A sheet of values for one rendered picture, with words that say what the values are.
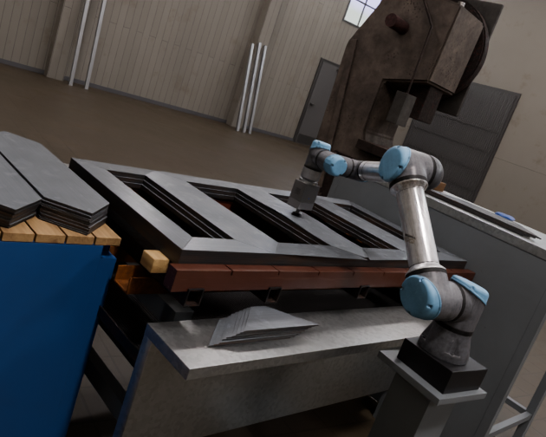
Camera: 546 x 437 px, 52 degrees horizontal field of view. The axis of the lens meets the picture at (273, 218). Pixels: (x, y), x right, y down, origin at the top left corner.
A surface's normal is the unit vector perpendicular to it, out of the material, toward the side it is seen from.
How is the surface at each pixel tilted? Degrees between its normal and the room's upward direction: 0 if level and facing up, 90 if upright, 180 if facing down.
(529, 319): 90
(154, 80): 90
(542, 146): 90
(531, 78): 90
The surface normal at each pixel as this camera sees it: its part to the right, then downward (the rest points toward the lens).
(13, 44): 0.54, 0.38
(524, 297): -0.71, -0.07
